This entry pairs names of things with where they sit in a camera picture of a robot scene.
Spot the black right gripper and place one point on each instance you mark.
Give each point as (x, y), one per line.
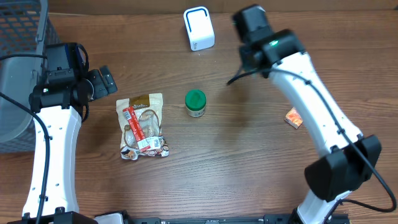
(241, 53)

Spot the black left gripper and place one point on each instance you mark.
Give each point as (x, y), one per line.
(100, 88)

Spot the red snack stick packet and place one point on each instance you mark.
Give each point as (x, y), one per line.
(137, 131)

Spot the beige nut snack pouch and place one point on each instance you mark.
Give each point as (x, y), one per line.
(148, 110)

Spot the green lid jar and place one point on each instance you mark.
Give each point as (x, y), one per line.
(195, 102)

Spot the orange small carton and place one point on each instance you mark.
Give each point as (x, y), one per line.
(293, 118)

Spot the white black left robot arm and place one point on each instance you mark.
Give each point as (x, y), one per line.
(59, 105)

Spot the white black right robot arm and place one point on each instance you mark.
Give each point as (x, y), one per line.
(346, 157)

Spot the white barcode scanner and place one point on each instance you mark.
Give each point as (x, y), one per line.
(199, 28)

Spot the grey plastic mesh basket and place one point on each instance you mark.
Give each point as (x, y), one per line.
(25, 32)

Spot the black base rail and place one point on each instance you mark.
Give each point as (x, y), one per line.
(123, 217)

